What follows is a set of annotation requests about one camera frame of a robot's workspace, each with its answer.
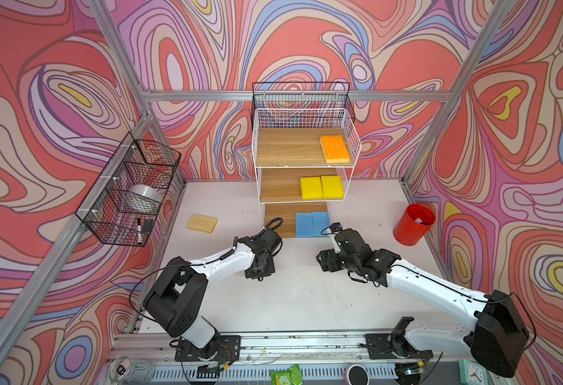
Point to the black wire basket wall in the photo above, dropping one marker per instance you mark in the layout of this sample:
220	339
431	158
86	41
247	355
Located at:
137	161
302	104

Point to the blue sponge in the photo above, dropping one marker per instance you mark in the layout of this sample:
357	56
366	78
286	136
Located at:
304	225
321	224

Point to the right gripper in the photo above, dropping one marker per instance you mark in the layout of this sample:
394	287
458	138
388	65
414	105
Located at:
327	257

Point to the orange sponge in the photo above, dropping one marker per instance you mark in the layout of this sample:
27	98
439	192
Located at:
335	150

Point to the beige sponge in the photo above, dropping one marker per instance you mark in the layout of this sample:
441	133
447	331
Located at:
202	223

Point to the black marker in basket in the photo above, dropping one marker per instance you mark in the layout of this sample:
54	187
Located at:
139	232

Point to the green wipes packet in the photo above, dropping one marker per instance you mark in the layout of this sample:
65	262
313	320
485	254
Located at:
291	376

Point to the black round speaker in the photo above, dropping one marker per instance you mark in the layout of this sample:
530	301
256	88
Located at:
356	375

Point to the black wire basket left wall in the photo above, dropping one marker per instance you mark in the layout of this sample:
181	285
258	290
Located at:
137	161

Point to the silver tape roll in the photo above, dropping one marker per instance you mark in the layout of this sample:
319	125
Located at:
141	199

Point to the white wire wooden shelf rack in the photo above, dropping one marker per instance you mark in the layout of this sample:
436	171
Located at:
286	147

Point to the teal alarm clock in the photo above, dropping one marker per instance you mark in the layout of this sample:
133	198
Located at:
471	373

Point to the black wire basket back wall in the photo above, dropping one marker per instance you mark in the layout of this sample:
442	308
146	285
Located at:
302	104

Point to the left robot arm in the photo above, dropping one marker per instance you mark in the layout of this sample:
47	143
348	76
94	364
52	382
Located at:
174	301

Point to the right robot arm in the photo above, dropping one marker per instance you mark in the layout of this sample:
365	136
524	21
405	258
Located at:
487	327

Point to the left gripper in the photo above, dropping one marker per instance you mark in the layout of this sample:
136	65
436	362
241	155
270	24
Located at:
271	269

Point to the yellow sponge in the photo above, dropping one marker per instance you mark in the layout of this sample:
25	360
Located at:
311	188
332	187

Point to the silver drink can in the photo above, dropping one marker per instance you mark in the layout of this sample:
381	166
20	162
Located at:
128	370

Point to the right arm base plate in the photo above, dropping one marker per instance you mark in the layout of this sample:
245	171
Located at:
385	346

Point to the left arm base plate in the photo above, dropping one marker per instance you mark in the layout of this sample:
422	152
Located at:
224	349

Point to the red plastic cup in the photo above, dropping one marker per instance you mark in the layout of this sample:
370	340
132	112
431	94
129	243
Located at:
415	222

